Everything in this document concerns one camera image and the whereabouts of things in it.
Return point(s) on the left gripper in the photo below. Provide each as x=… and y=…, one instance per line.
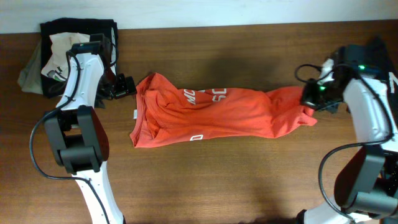
x=127, y=86

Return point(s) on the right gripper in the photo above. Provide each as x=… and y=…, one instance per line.
x=308, y=97

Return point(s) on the orange soccer t-shirt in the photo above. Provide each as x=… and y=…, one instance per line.
x=166, y=115

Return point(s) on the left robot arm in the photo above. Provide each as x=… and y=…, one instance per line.
x=77, y=138

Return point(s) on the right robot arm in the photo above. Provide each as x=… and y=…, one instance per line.
x=362, y=77

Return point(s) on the black folded garment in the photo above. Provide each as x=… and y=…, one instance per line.
x=49, y=84

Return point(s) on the black t-shirt at right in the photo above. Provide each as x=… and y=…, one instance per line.
x=371, y=60

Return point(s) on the grey folded garment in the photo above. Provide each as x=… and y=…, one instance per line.
x=30, y=76

